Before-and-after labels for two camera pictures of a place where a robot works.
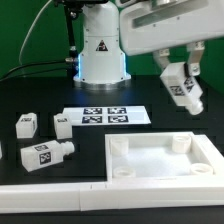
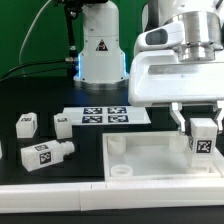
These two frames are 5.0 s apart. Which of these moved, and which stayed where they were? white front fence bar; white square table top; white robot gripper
Moved: white robot gripper
Stayed: white square table top; white front fence bar
